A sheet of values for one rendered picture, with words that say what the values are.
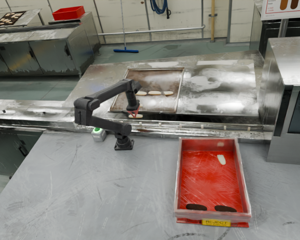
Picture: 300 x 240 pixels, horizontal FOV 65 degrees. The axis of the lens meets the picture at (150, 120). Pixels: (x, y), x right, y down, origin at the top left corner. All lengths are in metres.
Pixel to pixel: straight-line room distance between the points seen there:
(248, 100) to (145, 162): 0.81
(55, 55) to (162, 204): 3.58
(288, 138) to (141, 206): 0.79
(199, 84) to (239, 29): 3.10
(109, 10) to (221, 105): 4.22
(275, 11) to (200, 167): 1.21
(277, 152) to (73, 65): 3.58
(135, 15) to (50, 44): 1.91
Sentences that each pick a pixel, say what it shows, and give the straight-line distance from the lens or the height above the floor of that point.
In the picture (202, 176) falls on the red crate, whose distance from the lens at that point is 1.32.
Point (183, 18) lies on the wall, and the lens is 5.12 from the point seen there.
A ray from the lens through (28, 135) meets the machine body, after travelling 2.15.
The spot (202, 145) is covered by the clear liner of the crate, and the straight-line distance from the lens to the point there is 1.40.
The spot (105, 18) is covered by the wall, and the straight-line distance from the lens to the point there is 5.59.
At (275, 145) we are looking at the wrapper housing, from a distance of 1.35.
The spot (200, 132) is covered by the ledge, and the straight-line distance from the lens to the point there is 1.50.
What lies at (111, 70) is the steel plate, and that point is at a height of 0.82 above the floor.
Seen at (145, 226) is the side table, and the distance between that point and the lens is 1.19.
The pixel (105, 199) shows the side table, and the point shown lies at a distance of 1.32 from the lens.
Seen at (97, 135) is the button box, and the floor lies 0.87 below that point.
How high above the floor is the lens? 1.87
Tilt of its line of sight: 38 degrees down
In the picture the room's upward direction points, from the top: 11 degrees counter-clockwise
